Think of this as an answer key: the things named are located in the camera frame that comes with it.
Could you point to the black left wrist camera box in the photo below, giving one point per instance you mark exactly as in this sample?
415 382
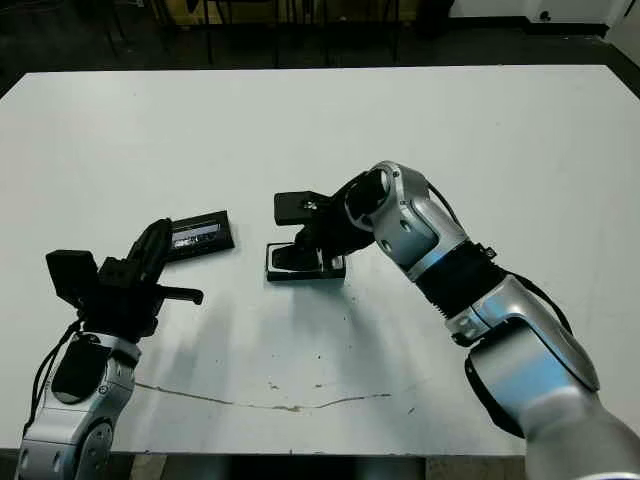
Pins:
70 275

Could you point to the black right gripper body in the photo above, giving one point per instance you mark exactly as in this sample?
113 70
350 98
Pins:
330 230

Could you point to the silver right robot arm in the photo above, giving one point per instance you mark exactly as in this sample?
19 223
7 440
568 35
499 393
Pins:
425 225

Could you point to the black printed box lid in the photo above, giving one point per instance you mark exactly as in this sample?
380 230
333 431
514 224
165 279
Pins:
210 235

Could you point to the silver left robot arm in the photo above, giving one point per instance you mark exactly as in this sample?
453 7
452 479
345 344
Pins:
75 430

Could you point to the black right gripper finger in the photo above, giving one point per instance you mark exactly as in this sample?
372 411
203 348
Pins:
303 243
311 260

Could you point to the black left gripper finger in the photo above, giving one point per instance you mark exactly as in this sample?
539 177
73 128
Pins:
165 250
145 255

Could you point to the black box base white insert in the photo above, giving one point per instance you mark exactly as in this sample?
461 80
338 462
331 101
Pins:
300 276

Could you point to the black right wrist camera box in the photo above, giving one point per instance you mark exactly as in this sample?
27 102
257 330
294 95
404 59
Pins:
292 207

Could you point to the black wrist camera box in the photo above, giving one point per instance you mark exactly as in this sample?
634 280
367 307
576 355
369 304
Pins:
292 207
70 275

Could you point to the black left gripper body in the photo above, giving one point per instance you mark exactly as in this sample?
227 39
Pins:
125 310

